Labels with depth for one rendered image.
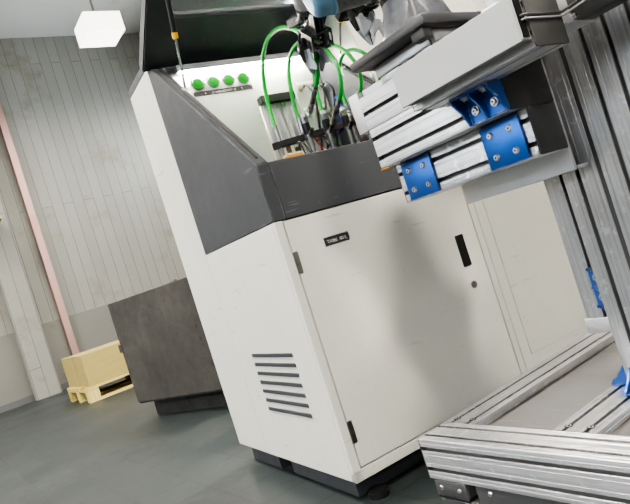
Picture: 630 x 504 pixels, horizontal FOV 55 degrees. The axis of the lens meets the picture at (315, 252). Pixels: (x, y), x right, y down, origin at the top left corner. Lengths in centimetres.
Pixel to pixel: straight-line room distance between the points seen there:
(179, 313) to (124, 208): 571
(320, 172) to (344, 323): 42
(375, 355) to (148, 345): 232
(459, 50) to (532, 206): 121
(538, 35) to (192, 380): 296
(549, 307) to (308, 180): 96
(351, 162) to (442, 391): 71
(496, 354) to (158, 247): 756
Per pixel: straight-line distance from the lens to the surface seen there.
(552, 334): 217
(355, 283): 168
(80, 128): 934
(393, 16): 131
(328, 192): 169
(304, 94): 241
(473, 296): 193
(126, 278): 894
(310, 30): 184
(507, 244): 206
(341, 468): 174
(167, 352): 371
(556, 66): 131
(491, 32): 100
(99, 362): 610
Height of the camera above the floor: 68
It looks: level
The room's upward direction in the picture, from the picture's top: 18 degrees counter-clockwise
